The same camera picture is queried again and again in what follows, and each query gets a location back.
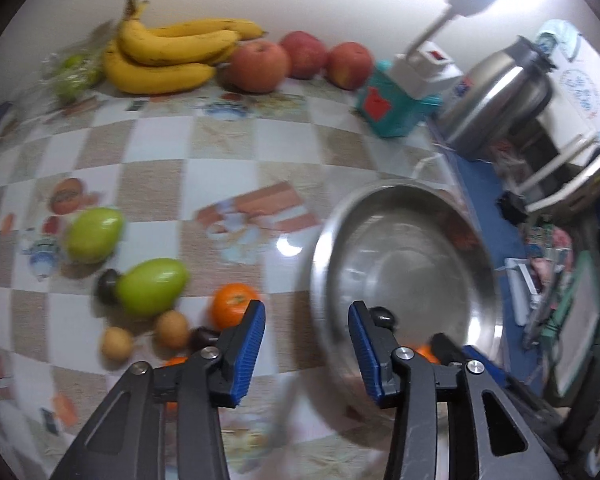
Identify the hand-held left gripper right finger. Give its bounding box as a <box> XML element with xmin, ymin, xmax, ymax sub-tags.
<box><xmin>348</xmin><ymin>301</ymin><xmax>563</xmax><ymax>480</ymax></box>

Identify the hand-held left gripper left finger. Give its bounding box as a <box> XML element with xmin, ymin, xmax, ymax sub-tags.
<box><xmin>47</xmin><ymin>300</ymin><xmax>267</xmax><ymax>480</ymax></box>

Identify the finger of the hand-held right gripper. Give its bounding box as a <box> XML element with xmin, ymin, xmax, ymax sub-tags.
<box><xmin>430</xmin><ymin>332</ymin><xmax>571</xmax><ymax>466</ymax></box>

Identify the orange tangerine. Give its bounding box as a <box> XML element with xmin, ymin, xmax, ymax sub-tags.
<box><xmin>210</xmin><ymin>283</ymin><xmax>262</xmax><ymax>333</ymax></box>
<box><xmin>412</xmin><ymin>344</ymin><xmax>441</xmax><ymax>365</ymax></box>

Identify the dark brown chestnut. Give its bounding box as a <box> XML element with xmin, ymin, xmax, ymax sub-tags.
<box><xmin>370</xmin><ymin>306</ymin><xmax>397</xmax><ymax>328</ymax></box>
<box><xmin>95</xmin><ymin>269</ymin><xmax>123</xmax><ymax>306</ymax></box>
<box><xmin>187</xmin><ymin>326</ymin><xmax>221</xmax><ymax>353</ymax></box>

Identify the stainless steel bowl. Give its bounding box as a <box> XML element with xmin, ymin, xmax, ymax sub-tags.
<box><xmin>310</xmin><ymin>180</ymin><xmax>503</xmax><ymax>386</ymax></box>

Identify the large green jujube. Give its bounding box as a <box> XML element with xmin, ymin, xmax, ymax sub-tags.
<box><xmin>115</xmin><ymin>258</ymin><xmax>190</xmax><ymax>318</ymax></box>
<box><xmin>65</xmin><ymin>206</ymin><xmax>126</xmax><ymax>265</ymax></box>

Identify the tan longan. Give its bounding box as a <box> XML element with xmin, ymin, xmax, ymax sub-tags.
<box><xmin>100</xmin><ymin>326</ymin><xmax>136</xmax><ymax>362</ymax></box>
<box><xmin>154</xmin><ymin>310</ymin><xmax>190</xmax><ymax>350</ymax></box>

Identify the white plastic holder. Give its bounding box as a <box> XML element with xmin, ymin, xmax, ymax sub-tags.
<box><xmin>505</xmin><ymin>257</ymin><xmax>546</xmax><ymax>326</ymax></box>

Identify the green framed board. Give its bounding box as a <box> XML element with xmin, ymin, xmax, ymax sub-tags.
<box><xmin>550</xmin><ymin>250</ymin><xmax>600</xmax><ymax>396</ymax></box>

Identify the small black box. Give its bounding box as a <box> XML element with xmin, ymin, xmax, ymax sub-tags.
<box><xmin>497</xmin><ymin>190</ymin><xmax>531</xmax><ymax>226</ymax></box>

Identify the checkered printed tablecloth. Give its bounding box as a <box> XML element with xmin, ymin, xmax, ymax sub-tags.
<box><xmin>0</xmin><ymin>75</ymin><xmax>531</xmax><ymax>480</ymax></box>

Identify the stainless steel thermos jug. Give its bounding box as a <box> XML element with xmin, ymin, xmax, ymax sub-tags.
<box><xmin>435</xmin><ymin>35</ymin><xmax>556</xmax><ymax>161</ymax></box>

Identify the large red apple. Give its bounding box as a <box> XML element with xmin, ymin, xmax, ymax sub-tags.
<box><xmin>230</xmin><ymin>41</ymin><xmax>291</xmax><ymax>93</ymax></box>

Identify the white printed appliance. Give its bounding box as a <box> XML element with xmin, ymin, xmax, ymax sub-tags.
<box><xmin>525</xmin><ymin>20</ymin><xmax>600</xmax><ymax>211</ymax></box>

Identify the yellow banana bunch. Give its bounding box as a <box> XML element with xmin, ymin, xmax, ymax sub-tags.
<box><xmin>102</xmin><ymin>0</ymin><xmax>268</xmax><ymax>96</ymax></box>

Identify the clear box of limes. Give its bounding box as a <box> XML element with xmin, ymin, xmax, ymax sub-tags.
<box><xmin>55</xmin><ymin>55</ymin><xmax>103</xmax><ymax>103</ymax></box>

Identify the white cable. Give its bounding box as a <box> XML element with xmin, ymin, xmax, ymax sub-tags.
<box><xmin>415</xmin><ymin>154</ymin><xmax>447</xmax><ymax>177</ymax></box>

